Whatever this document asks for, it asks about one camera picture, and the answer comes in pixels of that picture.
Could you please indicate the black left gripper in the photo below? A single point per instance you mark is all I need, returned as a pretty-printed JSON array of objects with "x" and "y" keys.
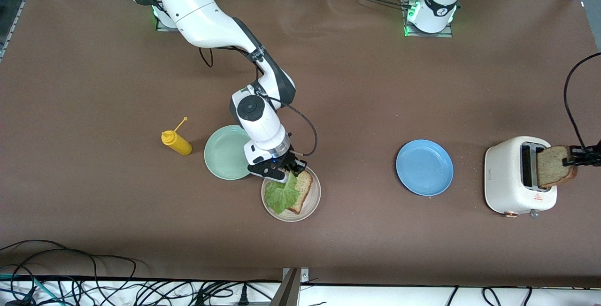
[{"x": 590, "y": 157}]

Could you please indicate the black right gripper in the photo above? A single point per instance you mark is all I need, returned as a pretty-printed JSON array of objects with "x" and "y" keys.
[{"x": 291, "y": 160}]

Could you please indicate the brown bread slice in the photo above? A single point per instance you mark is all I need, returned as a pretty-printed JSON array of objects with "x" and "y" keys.
[
  {"x": 554, "y": 167},
  {"x": 305, "y": 185}
]

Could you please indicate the green lettuce leaf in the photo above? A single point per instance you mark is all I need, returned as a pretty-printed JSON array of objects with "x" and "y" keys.
[{"x": 281, "y": 195}]

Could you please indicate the yellow mustard squeeze bottle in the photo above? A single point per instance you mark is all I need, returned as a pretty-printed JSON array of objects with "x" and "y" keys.
[{"x": 177, "y": 142}]

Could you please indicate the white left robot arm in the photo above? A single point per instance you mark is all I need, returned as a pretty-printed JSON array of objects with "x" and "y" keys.
[{"x": 439, "y": 5}]

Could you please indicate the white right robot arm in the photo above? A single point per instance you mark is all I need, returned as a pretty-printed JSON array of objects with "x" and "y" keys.
[{"x": 202, "y": 19}]

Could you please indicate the beige plate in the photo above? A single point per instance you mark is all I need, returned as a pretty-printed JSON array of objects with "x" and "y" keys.
[{"x": 312, "y": 202}]

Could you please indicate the mint green plate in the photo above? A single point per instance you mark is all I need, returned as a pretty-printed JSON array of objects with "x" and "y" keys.
[{"x": 220, "y": 153}]

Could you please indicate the blue plate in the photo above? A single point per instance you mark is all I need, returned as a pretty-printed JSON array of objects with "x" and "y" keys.
[{"x": 425, "y": 167}]

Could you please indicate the white two-slot toaster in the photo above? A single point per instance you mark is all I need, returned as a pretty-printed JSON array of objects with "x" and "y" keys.
[{"x": 504, "y": 179}]

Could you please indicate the black power plug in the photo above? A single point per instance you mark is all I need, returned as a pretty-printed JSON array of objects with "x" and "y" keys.
[{"x": 243, "y": 296}]

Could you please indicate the grey metal table bracket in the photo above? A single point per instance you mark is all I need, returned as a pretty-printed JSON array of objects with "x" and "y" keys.
[{"x": 291, "y": 287}]

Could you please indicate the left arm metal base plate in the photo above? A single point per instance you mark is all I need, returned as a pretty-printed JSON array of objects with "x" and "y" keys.
[{"x": 443, "y": 34}]

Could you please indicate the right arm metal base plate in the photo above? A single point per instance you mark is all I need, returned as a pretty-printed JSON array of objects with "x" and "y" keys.
[{"x": 164, "y": 26}]

